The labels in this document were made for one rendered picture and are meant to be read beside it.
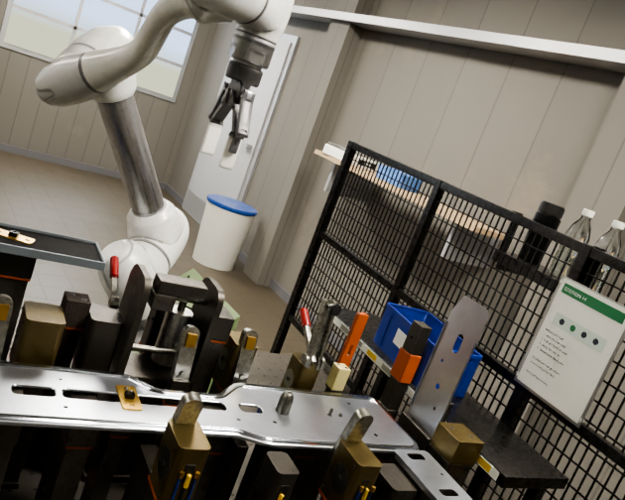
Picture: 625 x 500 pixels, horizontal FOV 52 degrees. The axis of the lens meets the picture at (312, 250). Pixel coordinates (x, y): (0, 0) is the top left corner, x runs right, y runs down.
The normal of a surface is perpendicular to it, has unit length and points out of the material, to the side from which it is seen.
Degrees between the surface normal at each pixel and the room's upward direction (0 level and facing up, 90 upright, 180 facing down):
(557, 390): 90
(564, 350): 90
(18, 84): 90
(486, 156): 90
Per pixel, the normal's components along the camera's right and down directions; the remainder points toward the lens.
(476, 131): -0.80, -0.17
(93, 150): 0.49, 0.37
